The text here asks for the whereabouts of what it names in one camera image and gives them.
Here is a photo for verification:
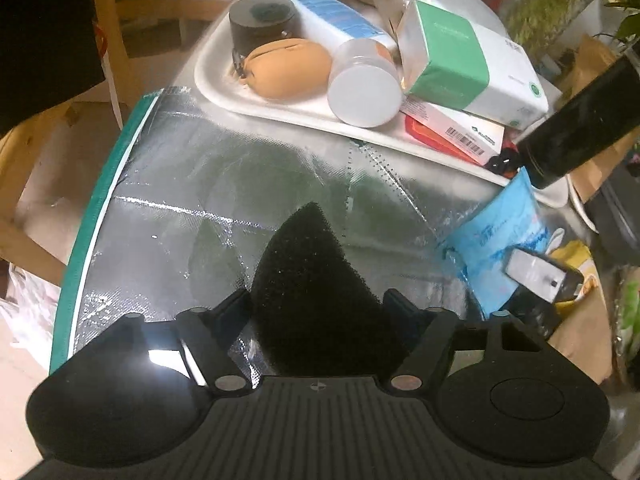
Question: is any black sponge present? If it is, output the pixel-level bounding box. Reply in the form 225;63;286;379
250;203;407;379

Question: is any small black box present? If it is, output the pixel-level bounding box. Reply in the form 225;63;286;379
503;247;585;304

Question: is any silver insulated mat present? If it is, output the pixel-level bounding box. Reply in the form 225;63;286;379
48;88;507;376

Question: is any blue wet wipes pack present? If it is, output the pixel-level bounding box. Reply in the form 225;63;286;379
439;169;550;318

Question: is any yellow wet wipes pack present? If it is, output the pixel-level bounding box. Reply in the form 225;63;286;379
548;240;601;308

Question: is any pink white flat box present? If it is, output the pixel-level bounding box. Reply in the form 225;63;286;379
400;96;504;166

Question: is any grey zip case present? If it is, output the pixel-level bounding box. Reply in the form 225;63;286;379
586;162;640;266

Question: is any white cap jar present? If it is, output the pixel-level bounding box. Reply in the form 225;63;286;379
326;38;404;128

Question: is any white tray left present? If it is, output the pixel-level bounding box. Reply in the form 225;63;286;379
193;0;572;208

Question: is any wooden chair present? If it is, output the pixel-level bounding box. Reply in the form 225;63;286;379
1;0;232;285

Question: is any green white tissue box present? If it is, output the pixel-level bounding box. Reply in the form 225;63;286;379
397;0;549;130

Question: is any black thermos bottle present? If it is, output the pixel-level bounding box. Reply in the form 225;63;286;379
516;44;639;190

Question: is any black tape roll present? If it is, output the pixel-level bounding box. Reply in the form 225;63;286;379
229;0;300;61

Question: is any white spray bottle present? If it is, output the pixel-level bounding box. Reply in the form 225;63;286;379
290;0;397;54

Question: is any glass vase right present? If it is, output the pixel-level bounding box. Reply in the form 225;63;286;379
504;0;618;61

